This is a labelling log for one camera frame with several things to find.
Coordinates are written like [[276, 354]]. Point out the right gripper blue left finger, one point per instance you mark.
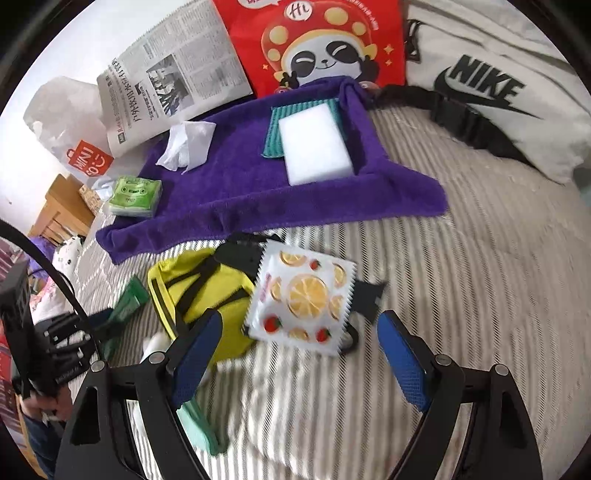
[[190, 354]]

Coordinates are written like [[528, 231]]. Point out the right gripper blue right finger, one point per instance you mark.
[[410, 359]]

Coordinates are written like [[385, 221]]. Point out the yellow black pouch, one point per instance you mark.
[[182, 288]]

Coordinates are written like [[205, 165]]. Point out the fruit print wet wipe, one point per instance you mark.
[[303, 299]]

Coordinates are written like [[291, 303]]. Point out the small green tissue pack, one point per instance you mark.
[[135, 197]]

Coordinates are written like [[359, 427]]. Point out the white paper towel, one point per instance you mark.
[[187, 146]]

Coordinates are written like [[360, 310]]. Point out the teal knitted cloth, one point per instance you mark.
[[273, 147]]

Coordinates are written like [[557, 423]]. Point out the white sponge block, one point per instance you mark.
[[313, 147]]

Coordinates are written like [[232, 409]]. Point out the green sachet packet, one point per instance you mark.
[[134, 296]]

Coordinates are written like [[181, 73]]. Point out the left forearm dark sleeve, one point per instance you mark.
[[45, 439]]

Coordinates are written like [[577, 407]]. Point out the person left hand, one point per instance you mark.
[[60, 406]]

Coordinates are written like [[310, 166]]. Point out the brown patterned book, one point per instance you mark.
[[91, 199]]

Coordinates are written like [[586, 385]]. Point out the purple towel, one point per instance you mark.
[[238, 190]]

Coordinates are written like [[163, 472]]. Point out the white Miniso plastic bag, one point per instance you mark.
[[66, 117]]

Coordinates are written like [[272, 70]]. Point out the folded newspaper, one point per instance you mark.
[[183, 67]]

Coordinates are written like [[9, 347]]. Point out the white Nike waist bag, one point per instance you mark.
[[495, 81]]

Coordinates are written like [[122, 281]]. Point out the red panda paper bag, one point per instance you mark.
[[284, 45]]

